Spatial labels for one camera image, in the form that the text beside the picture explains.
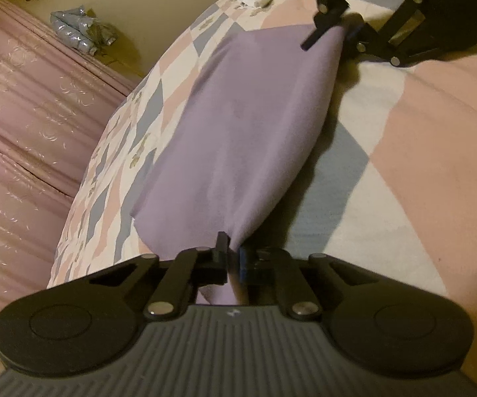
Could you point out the grey crumpled bundle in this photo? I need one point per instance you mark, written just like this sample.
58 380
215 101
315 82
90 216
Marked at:
81 29

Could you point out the pink curtain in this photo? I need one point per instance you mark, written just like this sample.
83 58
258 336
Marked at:
23 132

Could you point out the patchwork bear quilt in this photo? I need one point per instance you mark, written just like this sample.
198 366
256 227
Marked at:
408 153

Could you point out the purple shirt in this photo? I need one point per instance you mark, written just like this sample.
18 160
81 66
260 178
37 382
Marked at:
238 132

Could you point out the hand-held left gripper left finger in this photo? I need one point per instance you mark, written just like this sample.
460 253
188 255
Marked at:
221 258

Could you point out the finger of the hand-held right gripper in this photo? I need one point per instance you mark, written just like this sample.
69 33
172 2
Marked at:
395 45
330 12

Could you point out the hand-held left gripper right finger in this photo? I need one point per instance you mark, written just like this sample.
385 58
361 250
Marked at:
246 264

